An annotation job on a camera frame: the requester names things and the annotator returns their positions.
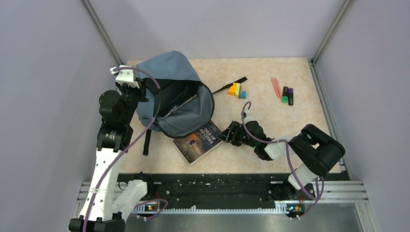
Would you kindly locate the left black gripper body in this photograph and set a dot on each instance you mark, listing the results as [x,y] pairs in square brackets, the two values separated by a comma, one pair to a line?
[132,95]

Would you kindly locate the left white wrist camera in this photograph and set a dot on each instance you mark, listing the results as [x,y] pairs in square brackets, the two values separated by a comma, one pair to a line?
[124,76]

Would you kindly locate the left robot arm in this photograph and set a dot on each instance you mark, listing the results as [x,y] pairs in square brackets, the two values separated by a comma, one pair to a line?
[102,212]

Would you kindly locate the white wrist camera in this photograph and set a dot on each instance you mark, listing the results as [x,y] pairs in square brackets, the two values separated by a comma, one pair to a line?
[247,117]
[124,76]

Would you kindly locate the dark Tale of Two Cities book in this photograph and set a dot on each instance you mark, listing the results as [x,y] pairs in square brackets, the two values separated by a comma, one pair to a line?
[197,144]

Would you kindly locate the green highlighter marker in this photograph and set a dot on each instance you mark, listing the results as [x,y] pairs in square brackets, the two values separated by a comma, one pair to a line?
[285,94]

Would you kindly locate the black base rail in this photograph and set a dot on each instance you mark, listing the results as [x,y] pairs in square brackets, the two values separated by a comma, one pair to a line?
[218,191]

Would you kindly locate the blue cover Crusoe book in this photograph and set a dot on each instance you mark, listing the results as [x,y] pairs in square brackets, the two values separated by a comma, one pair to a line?
[179,104]

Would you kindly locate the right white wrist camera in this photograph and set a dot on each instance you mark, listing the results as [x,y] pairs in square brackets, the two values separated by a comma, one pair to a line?
[247,117]

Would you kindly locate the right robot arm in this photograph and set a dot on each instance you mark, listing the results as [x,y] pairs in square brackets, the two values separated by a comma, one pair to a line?
[318,151]

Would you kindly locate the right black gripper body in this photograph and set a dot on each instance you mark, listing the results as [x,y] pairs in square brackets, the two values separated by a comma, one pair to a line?
[240,137]

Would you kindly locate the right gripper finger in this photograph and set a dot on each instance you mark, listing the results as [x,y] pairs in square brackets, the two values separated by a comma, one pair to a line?
[226,136]
[234,125]

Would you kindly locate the coloured sticky note stack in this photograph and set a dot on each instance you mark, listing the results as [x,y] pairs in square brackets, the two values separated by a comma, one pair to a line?
[236,91]

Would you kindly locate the purple highlighter marker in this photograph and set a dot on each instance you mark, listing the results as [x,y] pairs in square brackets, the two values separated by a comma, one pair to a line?
[290,96]

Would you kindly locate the blue student backpack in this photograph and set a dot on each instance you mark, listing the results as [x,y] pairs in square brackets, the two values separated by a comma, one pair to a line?
[170,78]

